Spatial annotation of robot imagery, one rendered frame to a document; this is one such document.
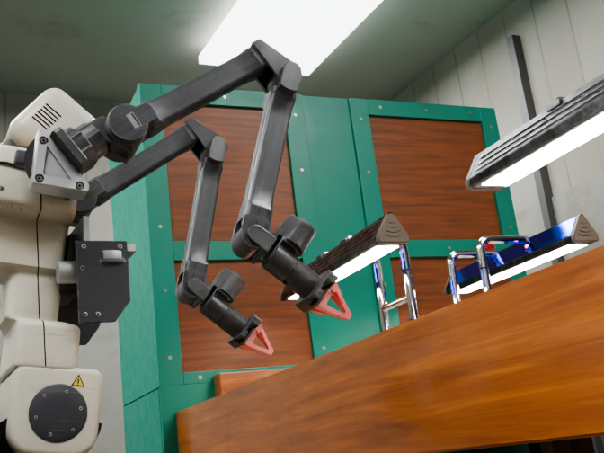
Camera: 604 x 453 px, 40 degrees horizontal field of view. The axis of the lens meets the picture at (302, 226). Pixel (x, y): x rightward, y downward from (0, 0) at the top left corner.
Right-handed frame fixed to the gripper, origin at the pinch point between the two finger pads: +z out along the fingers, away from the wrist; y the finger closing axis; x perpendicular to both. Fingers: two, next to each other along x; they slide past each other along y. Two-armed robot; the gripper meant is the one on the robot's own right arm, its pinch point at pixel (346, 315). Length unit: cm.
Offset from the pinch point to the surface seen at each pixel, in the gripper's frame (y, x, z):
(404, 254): 32, -39, 14
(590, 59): 96, -212, 60
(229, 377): 82, 0, 3
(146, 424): 110, 19, -6
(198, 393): 88, 7, -1
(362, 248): 18.5, -24.8, 0.0
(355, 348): -27.5, 16.6, -3.4
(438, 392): -50, 24, 3
